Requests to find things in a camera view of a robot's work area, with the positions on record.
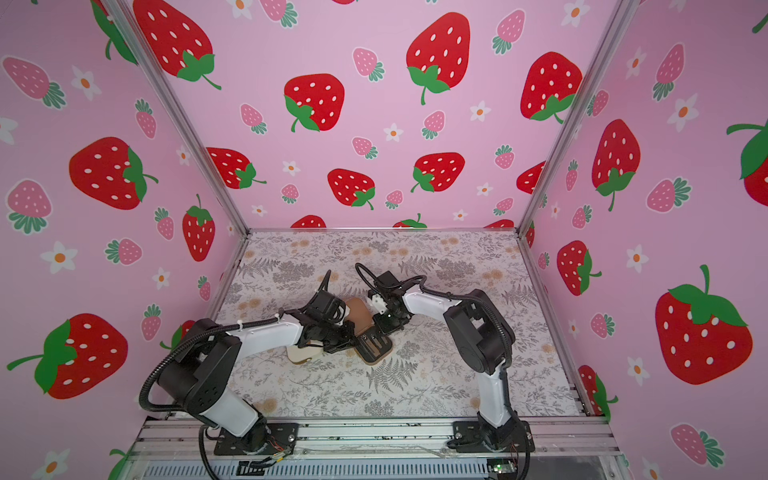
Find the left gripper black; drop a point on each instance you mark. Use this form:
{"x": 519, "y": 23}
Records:
{"x": 348, "y": 340}

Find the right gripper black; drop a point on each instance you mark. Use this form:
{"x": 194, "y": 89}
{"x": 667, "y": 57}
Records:
{"x": 387, "y": 324}

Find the cream nail clipper case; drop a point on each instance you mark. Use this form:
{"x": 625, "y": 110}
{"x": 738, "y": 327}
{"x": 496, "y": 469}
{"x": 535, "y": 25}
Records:
{"x": 299, "y": 355}

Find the dark brown nail clipper case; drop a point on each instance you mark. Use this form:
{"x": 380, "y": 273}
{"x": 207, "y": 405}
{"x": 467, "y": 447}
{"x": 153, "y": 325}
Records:
{"x": 372, "y": 345}

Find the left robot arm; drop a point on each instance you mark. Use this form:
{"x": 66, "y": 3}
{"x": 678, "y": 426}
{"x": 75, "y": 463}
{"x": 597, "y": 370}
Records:
{"x": 195, "y": 376}

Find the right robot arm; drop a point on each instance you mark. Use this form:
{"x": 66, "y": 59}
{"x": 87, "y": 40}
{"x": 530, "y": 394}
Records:
{"x": 484, "y": 341}

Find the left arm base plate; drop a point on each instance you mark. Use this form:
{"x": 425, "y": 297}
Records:
{"x": 264, "y": 439}

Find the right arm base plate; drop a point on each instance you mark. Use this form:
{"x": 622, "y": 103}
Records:
{"x": 478, "y": 436}

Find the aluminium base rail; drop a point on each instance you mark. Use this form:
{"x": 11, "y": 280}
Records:
{"x": 369, "y": 438}

